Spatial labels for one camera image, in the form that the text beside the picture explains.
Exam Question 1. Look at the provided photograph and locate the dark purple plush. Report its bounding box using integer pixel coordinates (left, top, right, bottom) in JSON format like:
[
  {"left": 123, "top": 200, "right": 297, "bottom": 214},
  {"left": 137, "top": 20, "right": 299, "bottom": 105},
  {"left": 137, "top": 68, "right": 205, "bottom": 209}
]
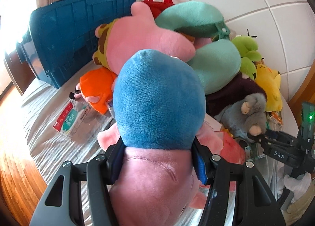
[{"left": 206, "top": 72, "right": 267, "bottom": 117}]

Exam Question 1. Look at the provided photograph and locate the striped white table cloth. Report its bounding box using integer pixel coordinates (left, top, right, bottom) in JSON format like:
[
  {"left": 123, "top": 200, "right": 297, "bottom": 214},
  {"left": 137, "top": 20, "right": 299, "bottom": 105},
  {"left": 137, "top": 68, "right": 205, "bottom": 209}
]
[{"left": 20, "top": 61, "right": 291, "bottom": 226}]

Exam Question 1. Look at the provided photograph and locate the red green tissue packet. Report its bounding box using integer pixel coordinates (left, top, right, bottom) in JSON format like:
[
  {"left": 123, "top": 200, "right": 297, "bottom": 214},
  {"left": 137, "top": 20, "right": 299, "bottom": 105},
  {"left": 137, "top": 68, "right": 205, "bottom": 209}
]
[{"left": 52, "top": 100, "right": 91, "bottom": 140}]

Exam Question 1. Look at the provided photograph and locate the yellow pikachu plush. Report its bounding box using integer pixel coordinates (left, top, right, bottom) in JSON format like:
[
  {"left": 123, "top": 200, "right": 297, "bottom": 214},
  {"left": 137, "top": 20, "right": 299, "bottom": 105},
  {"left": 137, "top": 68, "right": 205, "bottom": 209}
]
[{"left": 255, "top": 64, "right": 283, "bottom": 112}]

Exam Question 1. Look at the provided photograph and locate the grey mouse plush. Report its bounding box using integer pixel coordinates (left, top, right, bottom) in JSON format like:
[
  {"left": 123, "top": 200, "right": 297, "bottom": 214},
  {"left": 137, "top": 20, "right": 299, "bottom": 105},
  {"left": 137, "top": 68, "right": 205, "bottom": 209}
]
[{"left": 214, "top": 93, "right": 266, "bottom": 143}]

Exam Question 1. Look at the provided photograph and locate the red toy suitcase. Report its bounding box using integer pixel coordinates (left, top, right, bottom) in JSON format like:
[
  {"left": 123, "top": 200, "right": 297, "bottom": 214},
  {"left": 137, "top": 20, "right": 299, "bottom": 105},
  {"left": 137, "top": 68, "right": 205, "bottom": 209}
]
[{"left": 143, "top": 0, "right": 174, "bottom": 19}]

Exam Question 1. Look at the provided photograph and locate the teal neck pillow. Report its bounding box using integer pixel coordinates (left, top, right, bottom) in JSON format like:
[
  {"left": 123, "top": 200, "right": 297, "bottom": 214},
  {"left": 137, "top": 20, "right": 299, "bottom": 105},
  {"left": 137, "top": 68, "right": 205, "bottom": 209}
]
[{"left": 155, "top": 1, "right": 241, "bottom": 95}]

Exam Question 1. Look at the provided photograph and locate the green frog plush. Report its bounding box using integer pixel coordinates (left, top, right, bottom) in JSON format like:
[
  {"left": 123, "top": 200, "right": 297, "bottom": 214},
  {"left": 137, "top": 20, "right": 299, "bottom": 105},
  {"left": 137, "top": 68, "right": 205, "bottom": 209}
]
[{"left": 232, "top": 36, "right": 262, "bottom": 81}]

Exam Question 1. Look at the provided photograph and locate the blue plastic storage crate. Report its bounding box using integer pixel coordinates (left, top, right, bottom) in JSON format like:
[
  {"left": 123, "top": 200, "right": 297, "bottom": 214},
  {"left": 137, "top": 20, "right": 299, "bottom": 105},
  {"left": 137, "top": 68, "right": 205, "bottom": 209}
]
[{"left": 16, "top": 0, "right": 135, "bottom": 88}]

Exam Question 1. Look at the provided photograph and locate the pink starfish plush toy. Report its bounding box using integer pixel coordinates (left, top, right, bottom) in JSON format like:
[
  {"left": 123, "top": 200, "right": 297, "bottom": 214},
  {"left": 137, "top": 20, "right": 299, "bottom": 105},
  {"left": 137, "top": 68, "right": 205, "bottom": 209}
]
[{"left": 92, "top": 2, "right": 196, "bottom": 74}]

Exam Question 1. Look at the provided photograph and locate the pink pig plush blue dress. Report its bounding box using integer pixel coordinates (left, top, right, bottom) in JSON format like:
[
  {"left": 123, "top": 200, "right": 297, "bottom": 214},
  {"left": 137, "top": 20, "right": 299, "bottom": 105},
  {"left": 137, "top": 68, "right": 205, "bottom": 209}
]
[{"left": 109, "top": 50, "right": 216, "bottom": 225}]

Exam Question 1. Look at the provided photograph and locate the orange dress pig plush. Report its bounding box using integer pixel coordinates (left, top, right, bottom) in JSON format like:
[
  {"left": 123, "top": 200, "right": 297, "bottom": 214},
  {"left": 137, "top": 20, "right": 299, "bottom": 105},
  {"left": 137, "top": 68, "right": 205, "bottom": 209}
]
[{"left": 69, "top": 67, "right": 117, "bottom": 114}]

